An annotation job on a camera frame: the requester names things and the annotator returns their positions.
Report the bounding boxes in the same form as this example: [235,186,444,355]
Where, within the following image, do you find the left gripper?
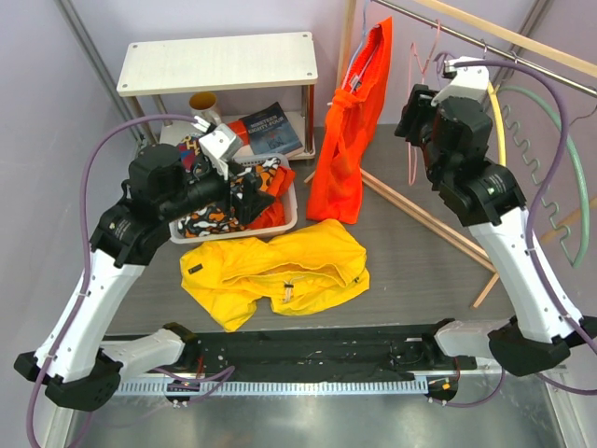
[160,158,275,225]

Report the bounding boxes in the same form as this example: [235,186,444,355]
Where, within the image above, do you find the pink wire hanger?
[407,21,441,186]

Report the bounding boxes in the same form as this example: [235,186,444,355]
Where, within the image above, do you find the yellow shorts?
[179,219,370,332]

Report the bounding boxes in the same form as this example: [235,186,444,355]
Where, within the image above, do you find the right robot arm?
[395,84,596,377]

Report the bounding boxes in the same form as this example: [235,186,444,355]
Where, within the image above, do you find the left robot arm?
[14,144,274,412]

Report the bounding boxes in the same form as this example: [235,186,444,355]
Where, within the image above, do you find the orange shorts in basket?
[248,165,296,230]

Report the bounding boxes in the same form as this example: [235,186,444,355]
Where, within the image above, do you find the black orange white patterned shorts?
[174,157,282,239]

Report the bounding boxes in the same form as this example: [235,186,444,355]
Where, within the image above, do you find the colourful letter patterned shorts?
[176,134,205,173]

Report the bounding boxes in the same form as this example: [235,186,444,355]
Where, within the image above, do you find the orange shorts on hanger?
[306,17,393,224]

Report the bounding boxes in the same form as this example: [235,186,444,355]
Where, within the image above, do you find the yellow hanger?
[487,81,507,167]

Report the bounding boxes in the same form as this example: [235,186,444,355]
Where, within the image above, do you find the light blue hanger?
[341,1,380,93]

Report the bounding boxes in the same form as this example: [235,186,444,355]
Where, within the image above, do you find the green wavy hanger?
[493,86,590,268]

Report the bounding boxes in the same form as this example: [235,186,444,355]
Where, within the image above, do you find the white laundry basket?
[170,154,298,245]

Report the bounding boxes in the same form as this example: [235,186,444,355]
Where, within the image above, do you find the dark blue book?
[240,102,302,155]

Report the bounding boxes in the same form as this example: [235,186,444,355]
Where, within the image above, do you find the orange cube box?
[228,119,250,146]

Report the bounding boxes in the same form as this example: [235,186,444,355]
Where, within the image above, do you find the white yellow mug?
[188,91,223,126]

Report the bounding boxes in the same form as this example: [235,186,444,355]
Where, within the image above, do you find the white two-tier shelf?
[117,31,318,161]

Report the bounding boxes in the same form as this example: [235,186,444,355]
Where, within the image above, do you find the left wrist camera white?
[193,116,243,180]

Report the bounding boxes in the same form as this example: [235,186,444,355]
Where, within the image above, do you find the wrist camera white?
[193,116,243,180]
[431,57,489,106]

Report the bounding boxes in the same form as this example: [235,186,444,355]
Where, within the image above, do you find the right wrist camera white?
[431,57,489,106]

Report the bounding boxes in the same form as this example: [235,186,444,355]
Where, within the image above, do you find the metal clothes rail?
[375,1,596,99]

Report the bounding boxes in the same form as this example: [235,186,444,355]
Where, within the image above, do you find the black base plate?
[139,321,481,386]

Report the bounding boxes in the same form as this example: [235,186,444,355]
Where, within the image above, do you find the wooden rack frame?
[302,0,597,309]

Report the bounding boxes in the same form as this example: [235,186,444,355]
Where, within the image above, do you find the white slotted cable duct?
[115,376,428,397]

